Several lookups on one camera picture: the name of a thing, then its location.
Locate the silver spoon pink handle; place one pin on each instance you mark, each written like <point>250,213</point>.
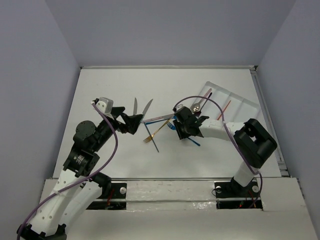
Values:
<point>197,106</point>

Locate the white divided utensil tray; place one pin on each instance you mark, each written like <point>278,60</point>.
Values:
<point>239,110</point>

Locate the orange chopstick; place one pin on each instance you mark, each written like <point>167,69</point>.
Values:
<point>226,106</point>

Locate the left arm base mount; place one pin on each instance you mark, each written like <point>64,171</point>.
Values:
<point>112,199</point>

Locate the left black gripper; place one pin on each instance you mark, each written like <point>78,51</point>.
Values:
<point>119,119</point>

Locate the purple spoon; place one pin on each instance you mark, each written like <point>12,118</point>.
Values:
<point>200,110</point>

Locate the aluminium frame rail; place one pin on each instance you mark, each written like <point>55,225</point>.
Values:
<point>162,67</point>

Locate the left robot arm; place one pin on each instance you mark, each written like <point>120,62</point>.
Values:
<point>78,184</point>

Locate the silver knife teal handle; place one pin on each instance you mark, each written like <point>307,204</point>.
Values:
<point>146,108</point>

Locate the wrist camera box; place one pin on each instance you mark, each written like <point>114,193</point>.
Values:
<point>179,106</point>
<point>105,103</point>

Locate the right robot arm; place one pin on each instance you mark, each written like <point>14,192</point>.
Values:
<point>252,141</point>

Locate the silver knife pink handle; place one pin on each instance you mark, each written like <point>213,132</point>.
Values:
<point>168,116</point>

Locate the blue chopstick horizontal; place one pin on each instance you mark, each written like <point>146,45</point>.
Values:
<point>156,121</point>

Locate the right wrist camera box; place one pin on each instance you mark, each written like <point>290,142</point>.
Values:
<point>179,106</point>

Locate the gold fork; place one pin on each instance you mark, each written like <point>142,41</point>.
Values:
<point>156,132</point>

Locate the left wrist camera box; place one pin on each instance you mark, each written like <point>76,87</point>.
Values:
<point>105,103</point>

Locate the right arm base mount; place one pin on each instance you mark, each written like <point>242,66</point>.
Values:
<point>244,198</point>

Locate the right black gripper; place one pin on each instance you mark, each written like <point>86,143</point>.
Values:
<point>181,135</point>

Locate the silver knife dark handle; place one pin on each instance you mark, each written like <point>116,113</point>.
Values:
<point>135,106</point>

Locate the blue chopstick diagonal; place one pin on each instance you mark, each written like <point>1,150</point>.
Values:
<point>148,131</point>

